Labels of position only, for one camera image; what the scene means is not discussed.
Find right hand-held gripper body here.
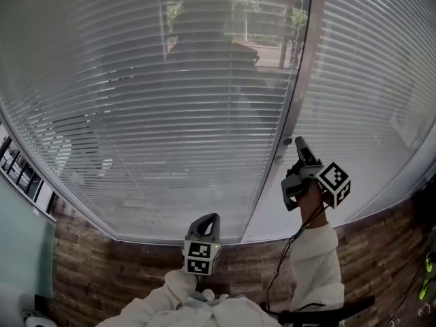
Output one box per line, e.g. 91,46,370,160
281,161,352,213

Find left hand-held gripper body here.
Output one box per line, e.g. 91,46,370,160
183,213,222,276

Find glass window with white blinds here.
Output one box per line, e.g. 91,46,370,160
243,0,436,241
0,0,313,243
343,124,436,228

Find person's left forearm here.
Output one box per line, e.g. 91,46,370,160
119,269,198,327

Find person's right forearm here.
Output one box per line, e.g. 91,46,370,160
289,184,345,313

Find glass door with blinds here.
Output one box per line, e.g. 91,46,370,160
0,0,436,247

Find person's blue jeans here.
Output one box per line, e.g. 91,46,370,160
189,291,212,311

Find person's white fleece jacket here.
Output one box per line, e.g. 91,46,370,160
95,294,283,327

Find black equipment bar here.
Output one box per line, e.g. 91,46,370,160
260,294,375,327

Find frosted glass door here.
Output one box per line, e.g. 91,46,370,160
0,174,57,301

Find dark metal railing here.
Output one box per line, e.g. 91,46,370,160
0,136,47,202

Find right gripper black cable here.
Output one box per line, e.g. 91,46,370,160
266,196,330,316

